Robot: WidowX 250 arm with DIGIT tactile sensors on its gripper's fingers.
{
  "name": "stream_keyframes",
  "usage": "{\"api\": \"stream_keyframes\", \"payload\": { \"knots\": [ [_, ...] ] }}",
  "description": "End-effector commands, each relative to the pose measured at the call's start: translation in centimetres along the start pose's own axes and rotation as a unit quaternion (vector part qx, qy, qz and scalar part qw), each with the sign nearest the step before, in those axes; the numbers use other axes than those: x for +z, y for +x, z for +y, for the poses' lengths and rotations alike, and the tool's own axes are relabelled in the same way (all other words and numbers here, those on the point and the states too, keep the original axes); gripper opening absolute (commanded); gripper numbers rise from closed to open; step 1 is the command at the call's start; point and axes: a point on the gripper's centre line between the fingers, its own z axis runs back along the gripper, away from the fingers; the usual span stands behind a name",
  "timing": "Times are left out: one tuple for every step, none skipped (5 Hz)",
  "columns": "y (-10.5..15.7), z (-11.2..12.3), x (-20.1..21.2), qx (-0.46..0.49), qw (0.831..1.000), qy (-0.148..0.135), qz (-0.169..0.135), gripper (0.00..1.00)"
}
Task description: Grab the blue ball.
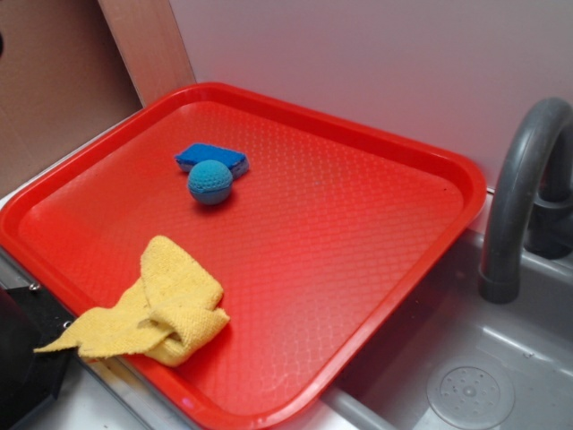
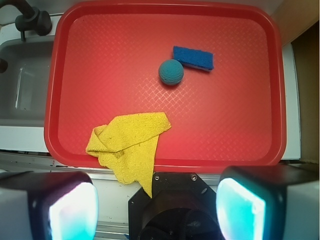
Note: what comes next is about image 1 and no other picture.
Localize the blue sponge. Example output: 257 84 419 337
175 142 250 179

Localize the red plastic tray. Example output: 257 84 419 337
1 83 486 429

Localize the blue crocheted ball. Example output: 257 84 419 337
187 159 234 206

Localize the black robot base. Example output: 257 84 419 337
1 287 73 429

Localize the wooden board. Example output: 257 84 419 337
98 0 196 107

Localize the grey toy faucet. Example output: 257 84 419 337
479 98 572 304

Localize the yellow cloth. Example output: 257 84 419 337
33 236 230 367

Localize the grey plastic sink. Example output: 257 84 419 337
322 231 573 430

